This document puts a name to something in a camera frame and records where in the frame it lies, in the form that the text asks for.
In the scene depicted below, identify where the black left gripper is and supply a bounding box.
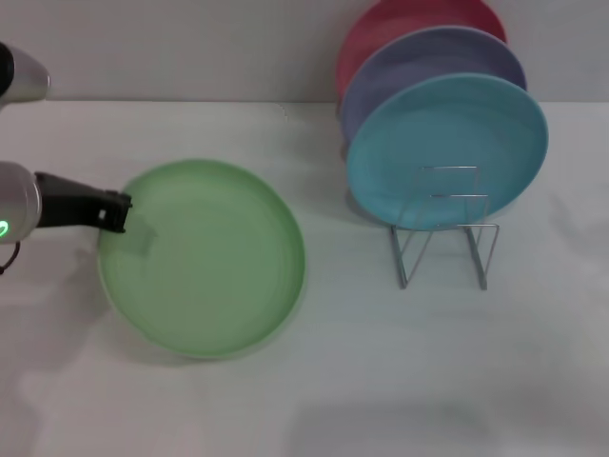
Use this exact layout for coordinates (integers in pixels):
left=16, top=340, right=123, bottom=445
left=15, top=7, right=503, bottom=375
left=33, top=170, right=159, bottom=255

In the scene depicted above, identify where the green plate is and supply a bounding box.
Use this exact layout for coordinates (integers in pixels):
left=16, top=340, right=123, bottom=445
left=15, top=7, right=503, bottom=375
left=97, top=158, right=306, bottom=359

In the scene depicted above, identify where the red plate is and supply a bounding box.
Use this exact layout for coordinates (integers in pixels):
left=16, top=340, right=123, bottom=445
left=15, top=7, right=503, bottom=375
left=335, top=0, right=508, bottom=113

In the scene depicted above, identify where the purple plate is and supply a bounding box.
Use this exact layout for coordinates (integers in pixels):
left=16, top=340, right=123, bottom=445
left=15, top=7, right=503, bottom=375
left=339, top=26, right=528, bottom=145

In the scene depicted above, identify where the teal plate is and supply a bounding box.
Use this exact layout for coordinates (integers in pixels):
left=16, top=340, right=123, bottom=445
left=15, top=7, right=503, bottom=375
left=345, top=71, right=549, bottom=233

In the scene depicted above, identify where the thin dark cable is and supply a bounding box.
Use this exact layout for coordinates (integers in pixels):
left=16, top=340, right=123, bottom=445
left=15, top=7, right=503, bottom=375
left=0, top=240, right=22, bottom=276

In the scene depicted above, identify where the metal wire plate rack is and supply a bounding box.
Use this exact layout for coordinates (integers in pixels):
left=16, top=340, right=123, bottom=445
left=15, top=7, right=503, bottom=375
left=389, top=165, right=501, bottom=291

